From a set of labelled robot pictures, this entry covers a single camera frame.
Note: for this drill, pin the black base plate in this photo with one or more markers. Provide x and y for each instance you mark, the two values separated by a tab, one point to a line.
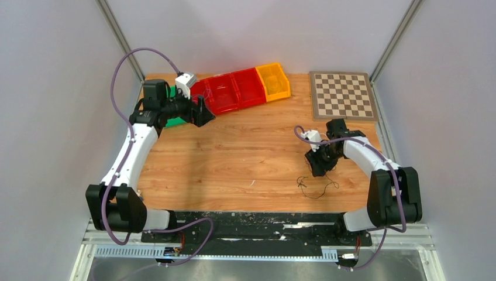
260	234

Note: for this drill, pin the yellow plastic bin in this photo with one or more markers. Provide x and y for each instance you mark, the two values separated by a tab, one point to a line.
275	81

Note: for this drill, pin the wooden chessboard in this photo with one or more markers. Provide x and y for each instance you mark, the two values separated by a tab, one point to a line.
346	95

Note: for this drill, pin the right red plastic bin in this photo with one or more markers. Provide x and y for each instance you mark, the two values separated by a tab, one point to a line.
250	87

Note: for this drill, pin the aluminium frame rail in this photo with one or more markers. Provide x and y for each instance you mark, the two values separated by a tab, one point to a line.
416	238

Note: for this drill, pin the middle red plastic bin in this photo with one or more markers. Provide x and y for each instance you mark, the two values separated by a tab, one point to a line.
224	94

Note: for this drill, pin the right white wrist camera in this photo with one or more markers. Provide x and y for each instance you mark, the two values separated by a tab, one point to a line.
314	139

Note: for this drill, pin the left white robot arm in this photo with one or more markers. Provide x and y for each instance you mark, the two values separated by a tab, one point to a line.
114	203

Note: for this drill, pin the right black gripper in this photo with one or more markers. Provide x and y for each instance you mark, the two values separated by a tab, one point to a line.
319	168

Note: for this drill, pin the left red plastic bin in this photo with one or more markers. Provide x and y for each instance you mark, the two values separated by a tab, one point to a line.
201	89

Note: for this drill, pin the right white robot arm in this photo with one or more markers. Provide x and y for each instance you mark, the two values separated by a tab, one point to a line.
394	197

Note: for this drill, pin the red plastic bin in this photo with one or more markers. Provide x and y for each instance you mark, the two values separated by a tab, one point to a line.
224	94
250	87
201	89

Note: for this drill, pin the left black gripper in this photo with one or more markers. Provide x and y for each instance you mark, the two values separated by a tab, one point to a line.
199	114

